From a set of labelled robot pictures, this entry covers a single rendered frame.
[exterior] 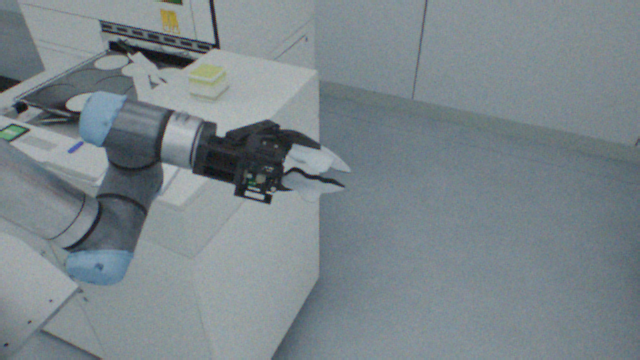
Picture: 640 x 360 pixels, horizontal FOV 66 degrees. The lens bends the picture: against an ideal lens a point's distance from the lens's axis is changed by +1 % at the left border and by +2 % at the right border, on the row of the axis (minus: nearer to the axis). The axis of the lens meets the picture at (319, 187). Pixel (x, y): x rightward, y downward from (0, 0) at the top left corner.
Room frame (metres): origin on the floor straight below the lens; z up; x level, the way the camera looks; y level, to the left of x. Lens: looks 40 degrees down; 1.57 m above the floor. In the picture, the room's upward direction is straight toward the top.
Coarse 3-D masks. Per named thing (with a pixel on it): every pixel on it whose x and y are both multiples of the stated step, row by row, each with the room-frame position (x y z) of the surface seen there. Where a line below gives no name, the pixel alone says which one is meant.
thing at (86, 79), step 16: (160, 64) 1.41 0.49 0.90; (64, 80) 1.30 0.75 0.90; (80, 80) 1.30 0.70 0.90; (96, 80) 1.30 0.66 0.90; (112, 80) 1.30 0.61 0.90; (128, 80) 1.30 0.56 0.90; (32, 96) 1.20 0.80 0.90; (48, 96) 1.21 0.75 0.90; (64, 96) 1.21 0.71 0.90; (128, 96) 1.21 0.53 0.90; (80, 112) 1.12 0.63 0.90
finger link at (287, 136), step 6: (276, 132) 0.57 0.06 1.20; (282, 132) 0.57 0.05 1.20; (288, 132) 0.57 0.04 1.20; (294, 132) 0.57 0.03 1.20; (300, 132) 0.58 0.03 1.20; (282, 138) 0.56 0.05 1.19; (288, 138) 0.56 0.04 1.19; (294, 138) 0.56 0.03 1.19; (300, 138) 0.57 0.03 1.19; (306, 138) 0.57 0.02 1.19; (288, 144) 0.56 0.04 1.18; (300, 144) 0.56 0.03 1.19; (306, 144) 0.56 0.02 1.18; (312, 144) 0.57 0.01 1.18; (318, 144) 0.57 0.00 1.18; (318, 150) 0.56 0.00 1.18
